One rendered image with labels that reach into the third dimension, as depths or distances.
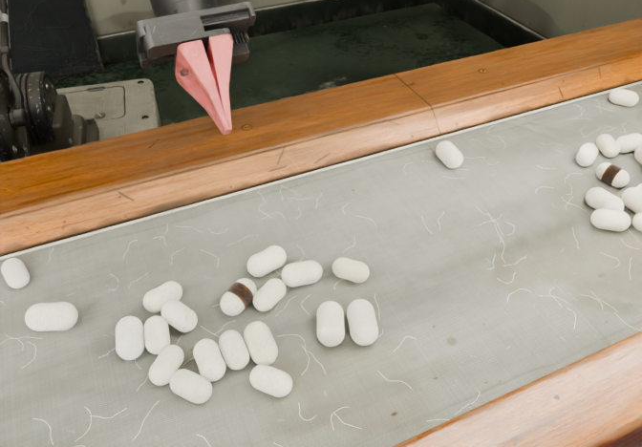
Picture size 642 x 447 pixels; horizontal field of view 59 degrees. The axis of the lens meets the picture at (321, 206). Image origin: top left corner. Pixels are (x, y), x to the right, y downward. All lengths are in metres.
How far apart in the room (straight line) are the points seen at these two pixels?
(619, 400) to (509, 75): 0.44
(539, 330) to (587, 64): 0.44
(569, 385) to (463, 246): 0.16
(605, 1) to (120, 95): 1.69
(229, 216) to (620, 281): 0.35
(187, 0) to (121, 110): 0.77
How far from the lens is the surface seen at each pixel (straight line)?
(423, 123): 0.66
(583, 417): 0.42
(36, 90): 1.03
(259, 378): 0.41
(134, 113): 1.25
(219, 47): 0.50
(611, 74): 0.84
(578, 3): 2.41
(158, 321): 0.45
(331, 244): 0.52
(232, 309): 0.45
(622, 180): 0.64
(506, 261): 0.53
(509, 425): 0.40
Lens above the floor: 1.11
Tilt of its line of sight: 41 degrees down
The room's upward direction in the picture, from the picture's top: straight up
